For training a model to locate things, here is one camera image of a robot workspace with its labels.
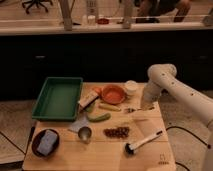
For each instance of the grey cloth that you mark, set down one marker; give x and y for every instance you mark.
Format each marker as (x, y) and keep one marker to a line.
(81, 121)

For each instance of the green cucumber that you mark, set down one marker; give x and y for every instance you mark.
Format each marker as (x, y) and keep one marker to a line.
(99, 118)

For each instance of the small metal cup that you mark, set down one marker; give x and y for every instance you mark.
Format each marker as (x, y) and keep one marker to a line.
(85, 134)

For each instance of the red object on counter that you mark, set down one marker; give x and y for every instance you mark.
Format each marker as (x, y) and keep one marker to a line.
(103, 21)

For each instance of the translucent tan gripper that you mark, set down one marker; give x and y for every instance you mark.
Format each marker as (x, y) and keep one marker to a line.
(145, 106)

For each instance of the dark round plate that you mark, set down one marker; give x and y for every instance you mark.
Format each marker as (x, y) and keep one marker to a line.
(37, 139)

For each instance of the wooden post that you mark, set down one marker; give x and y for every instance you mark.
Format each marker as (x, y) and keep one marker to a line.
(66, 15)
(127, 15)

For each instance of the white plastic cup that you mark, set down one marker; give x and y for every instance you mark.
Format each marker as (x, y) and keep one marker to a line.
(131, 87)

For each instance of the silver metal fork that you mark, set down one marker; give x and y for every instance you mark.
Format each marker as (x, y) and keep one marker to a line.
(131, 110)

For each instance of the black office chair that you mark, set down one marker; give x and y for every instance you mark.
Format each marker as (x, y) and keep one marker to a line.
(29, 3)

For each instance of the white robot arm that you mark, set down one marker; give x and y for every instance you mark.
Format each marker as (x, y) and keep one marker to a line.
(163, 77)

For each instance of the yellow corn piece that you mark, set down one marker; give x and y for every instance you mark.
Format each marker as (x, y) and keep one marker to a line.
(109, 107)

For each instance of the black and white brush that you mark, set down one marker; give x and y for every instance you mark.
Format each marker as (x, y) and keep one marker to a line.
(130, 148)

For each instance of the blue sponge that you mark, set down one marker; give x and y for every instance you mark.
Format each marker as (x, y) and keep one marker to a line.
(47, 142)

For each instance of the wooden post right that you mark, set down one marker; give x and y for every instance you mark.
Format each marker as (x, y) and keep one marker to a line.
(127, 15)

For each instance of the wooden post left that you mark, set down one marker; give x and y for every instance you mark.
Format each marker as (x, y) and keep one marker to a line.
(66, 15)

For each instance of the orange plastic bowl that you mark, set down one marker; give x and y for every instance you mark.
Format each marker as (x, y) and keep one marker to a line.
(113, 94)

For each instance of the brown grape bunch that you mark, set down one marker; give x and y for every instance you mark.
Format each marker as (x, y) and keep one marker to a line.
(119, 132)

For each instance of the green plastic tray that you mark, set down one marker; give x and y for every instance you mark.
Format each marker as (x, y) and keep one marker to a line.
(58, 99)

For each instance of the person in background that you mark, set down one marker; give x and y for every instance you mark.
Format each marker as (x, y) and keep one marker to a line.
(148, 10)

